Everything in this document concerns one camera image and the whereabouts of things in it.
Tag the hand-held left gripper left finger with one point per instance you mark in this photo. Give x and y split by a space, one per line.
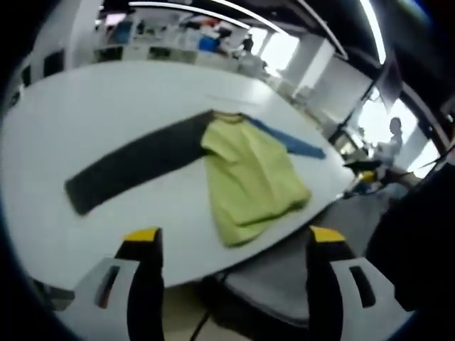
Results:
145 295

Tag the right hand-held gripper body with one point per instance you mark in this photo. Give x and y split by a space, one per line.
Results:
381 171

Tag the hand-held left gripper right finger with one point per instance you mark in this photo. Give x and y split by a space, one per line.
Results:
321 295

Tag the yellow garment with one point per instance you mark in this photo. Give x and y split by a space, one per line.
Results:
249 170

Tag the grey mesh office chair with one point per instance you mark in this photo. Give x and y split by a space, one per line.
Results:
273 284

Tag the person's black clothing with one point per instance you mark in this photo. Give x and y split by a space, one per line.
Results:
419 231

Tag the grey hanging panel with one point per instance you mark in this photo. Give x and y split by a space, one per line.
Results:
389 83

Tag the straight ceiling light strip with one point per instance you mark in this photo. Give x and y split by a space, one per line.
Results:
375 32

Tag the long curved ceiling light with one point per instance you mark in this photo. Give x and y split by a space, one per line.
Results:
256 16

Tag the blue box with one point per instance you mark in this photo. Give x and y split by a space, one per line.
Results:
207 43

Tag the short curved ceiling light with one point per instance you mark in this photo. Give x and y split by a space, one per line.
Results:
188 10

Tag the white shelf unit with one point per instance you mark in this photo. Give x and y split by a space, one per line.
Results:
138 49

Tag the large black chair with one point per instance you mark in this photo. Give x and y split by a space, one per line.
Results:
53 64

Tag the small black chair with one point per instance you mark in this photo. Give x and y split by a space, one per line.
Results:
26 75

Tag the teal bin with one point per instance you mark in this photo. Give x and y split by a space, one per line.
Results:
124 32

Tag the pink lit screen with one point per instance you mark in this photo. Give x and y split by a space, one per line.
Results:
114 20

